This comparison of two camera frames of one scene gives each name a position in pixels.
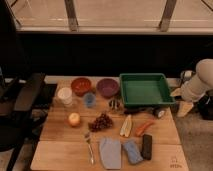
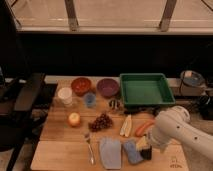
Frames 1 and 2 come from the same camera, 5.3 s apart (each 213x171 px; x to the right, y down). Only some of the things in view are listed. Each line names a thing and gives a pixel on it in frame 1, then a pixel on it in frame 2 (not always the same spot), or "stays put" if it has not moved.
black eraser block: (146, 146) stays put
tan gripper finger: (184, 108) to (142, 144)
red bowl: (81, 86) stays put
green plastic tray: (141, 89) stays put
